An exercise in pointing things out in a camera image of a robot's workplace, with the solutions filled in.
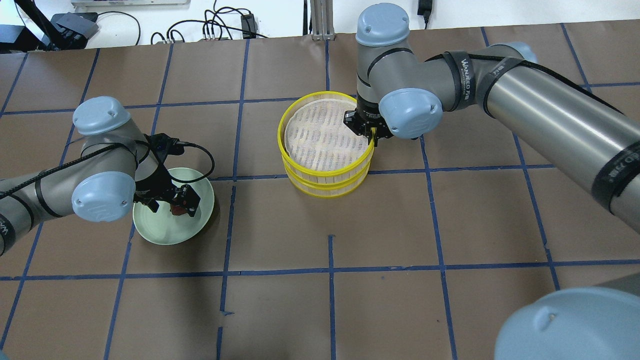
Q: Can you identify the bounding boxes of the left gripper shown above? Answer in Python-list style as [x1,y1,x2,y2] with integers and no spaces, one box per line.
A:
[133,165,202,217]

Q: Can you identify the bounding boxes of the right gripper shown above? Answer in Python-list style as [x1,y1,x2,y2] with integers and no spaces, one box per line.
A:
[343,97,394,148]

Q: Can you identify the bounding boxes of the red-brown bun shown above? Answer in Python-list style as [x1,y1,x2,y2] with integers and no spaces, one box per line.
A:
[170,203,188,216]

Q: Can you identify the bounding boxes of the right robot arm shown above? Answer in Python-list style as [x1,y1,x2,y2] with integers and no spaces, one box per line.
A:
[344,3,639,360]

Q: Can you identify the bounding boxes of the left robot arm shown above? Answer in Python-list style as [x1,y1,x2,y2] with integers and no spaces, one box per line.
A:
[0,96,215,253]

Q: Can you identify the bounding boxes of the white cloth steamer liner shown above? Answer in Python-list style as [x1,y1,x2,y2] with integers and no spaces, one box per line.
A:
[284,98,369,172]

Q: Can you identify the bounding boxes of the green plate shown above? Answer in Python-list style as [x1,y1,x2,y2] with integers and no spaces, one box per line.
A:
[132,167,215,245]

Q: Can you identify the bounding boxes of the black power adapter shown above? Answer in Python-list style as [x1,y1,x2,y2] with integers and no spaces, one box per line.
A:
[240,13,258,39]

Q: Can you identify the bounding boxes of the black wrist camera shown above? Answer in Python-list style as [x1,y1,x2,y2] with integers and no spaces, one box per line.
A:
[145,133,186,164]

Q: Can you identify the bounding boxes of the aluminium frame post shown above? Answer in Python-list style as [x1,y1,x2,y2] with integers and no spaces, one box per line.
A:
[308,0,336,41]

